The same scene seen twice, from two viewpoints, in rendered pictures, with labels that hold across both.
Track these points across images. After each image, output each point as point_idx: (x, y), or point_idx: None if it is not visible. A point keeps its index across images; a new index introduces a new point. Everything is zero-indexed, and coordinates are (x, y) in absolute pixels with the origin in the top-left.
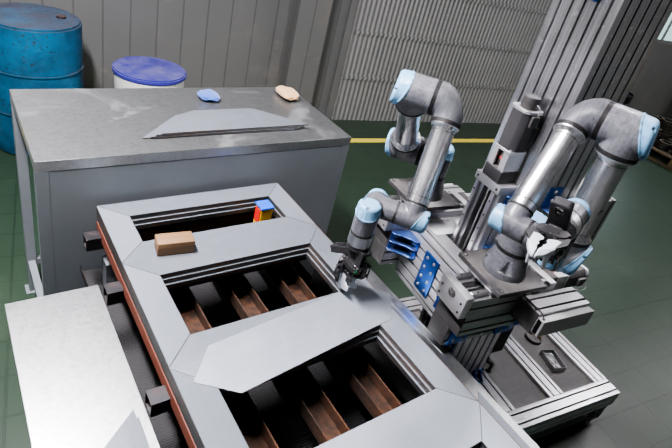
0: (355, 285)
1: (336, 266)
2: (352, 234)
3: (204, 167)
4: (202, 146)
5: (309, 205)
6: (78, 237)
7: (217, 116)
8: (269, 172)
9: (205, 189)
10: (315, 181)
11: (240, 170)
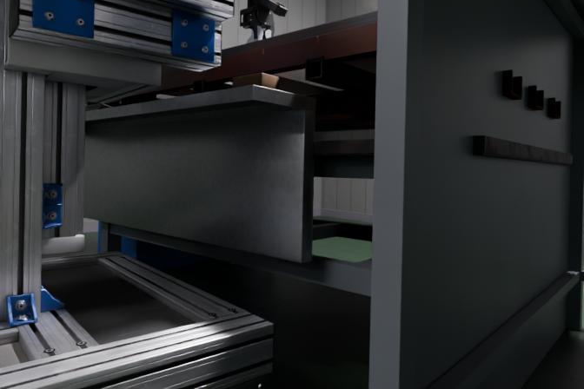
0: (248, 41)
1: (273, 24)
2: None
3: None
4: None
5: (431, 52)
6: (567, 112)
7: None
8: None
9: (529, 30)
10: None
11: None
